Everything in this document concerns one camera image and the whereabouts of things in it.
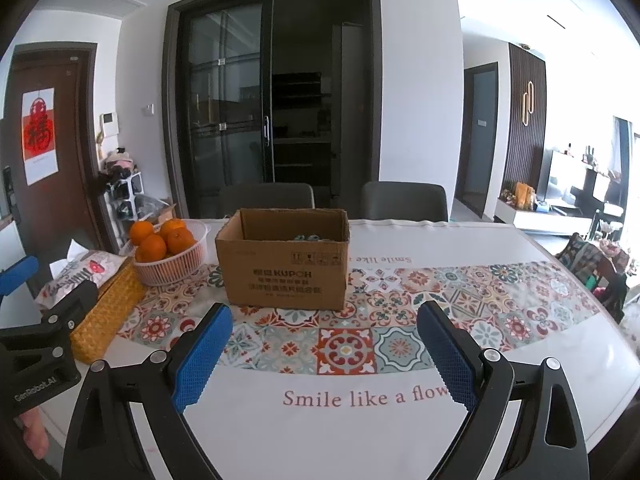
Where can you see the red and white door poster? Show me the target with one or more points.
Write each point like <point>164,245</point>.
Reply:
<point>40,130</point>

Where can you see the grey dining chair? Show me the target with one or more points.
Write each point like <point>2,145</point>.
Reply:
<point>405,200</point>
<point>265,197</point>

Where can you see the white plastic basket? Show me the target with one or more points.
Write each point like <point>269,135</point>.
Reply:
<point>170,267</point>

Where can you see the orange paper bag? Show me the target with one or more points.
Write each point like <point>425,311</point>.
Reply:
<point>525,196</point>

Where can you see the television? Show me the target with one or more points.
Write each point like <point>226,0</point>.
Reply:
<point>565,180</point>

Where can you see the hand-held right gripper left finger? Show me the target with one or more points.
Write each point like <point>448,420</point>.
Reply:
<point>200,355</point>

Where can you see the brown cardboard box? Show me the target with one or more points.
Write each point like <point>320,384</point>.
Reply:
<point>285,275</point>

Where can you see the white television cabinet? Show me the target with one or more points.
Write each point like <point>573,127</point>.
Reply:
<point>530,217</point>

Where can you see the dark glass sliding door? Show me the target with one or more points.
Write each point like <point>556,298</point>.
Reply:
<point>225,110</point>

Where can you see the person's left hand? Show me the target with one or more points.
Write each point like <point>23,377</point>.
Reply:
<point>35,435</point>

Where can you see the pink and black cloth pile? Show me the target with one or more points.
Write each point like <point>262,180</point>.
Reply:
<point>119,162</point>

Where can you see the brown entrance door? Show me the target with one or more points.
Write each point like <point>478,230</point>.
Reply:
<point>75,110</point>

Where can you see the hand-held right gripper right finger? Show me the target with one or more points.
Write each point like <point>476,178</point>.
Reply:
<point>450,355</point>

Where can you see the patterned cushion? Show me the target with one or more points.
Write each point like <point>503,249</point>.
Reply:
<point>580,257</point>

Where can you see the dark hallway door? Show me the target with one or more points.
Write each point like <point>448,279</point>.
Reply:
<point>480,135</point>

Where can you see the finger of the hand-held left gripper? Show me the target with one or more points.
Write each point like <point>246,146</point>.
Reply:
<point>17,275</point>
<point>75,305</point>

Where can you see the white shoe rack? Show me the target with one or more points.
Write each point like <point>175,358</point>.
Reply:
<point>125,195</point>

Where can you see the black door lock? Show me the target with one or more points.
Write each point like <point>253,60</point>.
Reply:
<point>9,190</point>

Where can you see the white intercom panel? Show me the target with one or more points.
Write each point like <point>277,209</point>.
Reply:
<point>109,124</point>

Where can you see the yellow woven tissue box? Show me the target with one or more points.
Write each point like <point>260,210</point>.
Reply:
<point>105,310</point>

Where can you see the printed white tissue pack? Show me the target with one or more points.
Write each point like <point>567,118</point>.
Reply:
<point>85,270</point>

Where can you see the orange fruit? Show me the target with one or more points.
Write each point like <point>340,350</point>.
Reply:
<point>172,225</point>
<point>180,241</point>
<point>141,232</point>
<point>151,249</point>

